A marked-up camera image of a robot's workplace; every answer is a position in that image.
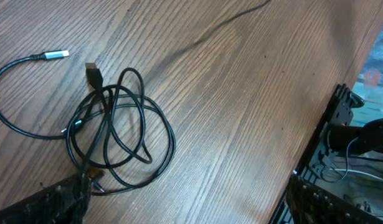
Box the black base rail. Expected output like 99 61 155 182
270 84 383 223

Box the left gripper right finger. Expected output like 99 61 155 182
285 174 378 224

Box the black multi-connector cable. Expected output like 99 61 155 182
0 49 177 197

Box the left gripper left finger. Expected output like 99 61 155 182
0 174 92 224

